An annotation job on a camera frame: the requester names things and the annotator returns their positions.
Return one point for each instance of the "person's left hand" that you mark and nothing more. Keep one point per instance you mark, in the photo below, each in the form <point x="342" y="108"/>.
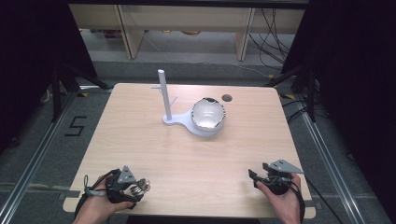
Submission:
<point x="99" y="205"/>

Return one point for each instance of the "black metal stand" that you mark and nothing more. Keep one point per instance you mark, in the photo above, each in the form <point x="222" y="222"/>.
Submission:
<point x="56" y="90"/>
<point x="310" y="93"/>

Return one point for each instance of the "aluminium floor rail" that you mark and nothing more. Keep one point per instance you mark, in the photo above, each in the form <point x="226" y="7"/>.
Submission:
<point x="34" y="158"/>
<point x="327" y="168"/>

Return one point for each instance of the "person's right hand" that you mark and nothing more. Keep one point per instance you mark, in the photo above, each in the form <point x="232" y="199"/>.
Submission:
<point x="284" y="205"/>

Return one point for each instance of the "black curtain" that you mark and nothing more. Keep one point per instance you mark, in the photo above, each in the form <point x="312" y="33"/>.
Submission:
<point x="34" y="56"/>
<point x="355" y="77"/>

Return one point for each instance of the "white hanger stand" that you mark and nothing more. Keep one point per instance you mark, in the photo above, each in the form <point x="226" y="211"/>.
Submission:
<point x="166" y="102"/>

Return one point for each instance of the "black tape floor mark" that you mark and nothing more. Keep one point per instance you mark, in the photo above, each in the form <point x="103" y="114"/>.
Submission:
<point x="74" y="127"/>

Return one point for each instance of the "white silver-rimmed bowl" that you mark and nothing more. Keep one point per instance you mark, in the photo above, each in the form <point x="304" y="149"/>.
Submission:
<point x="208" y="113"/>

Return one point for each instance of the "shiny silver metal object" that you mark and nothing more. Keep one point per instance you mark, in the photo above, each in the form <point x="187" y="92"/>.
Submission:
<point x="142" y="186"/>

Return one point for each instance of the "yellow round object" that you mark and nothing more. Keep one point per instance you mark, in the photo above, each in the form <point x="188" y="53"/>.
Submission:
<point x="190" y="32"/>

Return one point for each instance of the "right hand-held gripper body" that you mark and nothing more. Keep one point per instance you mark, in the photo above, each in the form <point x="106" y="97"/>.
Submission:
<point x="277" y="183"/>

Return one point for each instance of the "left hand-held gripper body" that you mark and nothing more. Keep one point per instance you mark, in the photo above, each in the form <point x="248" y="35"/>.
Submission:
<point x="115" y="186"/>

